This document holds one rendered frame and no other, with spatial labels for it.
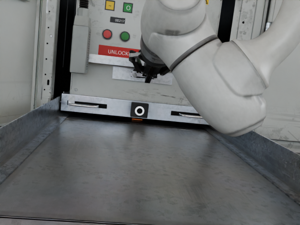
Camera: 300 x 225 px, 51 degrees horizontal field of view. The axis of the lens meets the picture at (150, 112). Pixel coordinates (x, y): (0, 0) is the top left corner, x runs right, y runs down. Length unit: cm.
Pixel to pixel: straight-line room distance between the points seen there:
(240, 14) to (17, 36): 72
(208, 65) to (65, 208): 30
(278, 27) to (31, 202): 46
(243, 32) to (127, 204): 80
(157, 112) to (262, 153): 45
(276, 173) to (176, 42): 37
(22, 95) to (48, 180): 56
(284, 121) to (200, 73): 72
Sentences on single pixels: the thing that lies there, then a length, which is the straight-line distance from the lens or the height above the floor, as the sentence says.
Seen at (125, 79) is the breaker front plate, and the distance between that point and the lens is 110.
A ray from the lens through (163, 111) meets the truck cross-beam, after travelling 111.
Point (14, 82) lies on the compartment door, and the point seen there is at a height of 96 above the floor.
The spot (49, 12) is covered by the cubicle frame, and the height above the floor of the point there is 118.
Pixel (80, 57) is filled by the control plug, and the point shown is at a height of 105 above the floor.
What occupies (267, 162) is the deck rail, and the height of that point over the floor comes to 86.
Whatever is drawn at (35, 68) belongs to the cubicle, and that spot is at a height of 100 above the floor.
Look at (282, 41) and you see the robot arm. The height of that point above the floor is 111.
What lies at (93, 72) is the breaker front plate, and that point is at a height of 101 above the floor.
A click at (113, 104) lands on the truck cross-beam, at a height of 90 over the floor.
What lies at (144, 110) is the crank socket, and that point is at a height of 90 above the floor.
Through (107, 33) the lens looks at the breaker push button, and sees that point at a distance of 110.
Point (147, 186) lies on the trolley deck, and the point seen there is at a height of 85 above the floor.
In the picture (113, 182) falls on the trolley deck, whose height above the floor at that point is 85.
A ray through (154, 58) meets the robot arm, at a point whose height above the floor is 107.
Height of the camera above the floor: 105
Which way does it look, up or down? 8 degrees down
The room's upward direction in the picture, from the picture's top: 7 degrees clockwise
